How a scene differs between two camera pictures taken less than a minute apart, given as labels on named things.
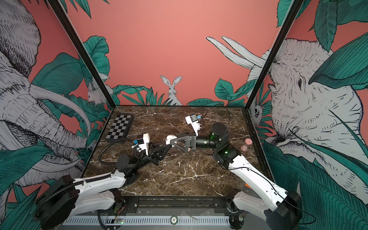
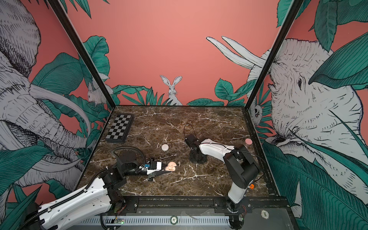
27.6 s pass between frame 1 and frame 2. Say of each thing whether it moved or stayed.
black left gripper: moved
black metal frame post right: stayed
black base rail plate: stayed
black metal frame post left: stayed
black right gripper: moved
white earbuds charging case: moved
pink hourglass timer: stayed
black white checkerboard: stayed
